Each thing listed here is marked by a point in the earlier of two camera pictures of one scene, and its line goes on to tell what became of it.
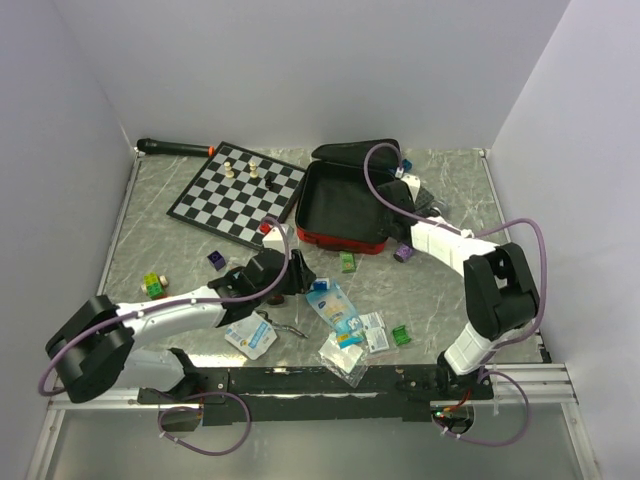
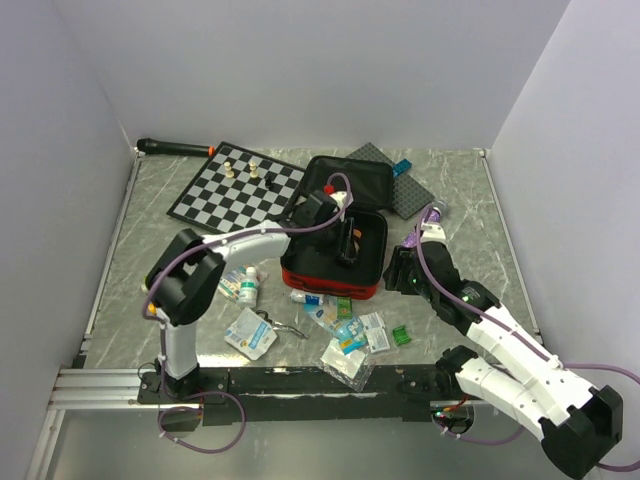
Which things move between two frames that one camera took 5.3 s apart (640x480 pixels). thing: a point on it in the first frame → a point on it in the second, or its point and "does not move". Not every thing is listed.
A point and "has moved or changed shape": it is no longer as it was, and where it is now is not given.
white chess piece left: [229, 173] does not move
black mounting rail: [318, 393] does not move
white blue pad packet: [377, 340] does not move
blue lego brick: [406, 165] does not move
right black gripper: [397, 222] → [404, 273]
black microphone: [157, 146] does not move
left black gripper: [300, 275] → [346, 248]
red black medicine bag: [335, 207] has moved or changed shape
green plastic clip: [401, 335] does not move
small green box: [348, 261] has moved or changed shape
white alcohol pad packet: [373, 321] does not move
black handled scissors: [281, 326] does not move
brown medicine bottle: [276, 299] → [356, 240]
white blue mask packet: [251, 335] does not move
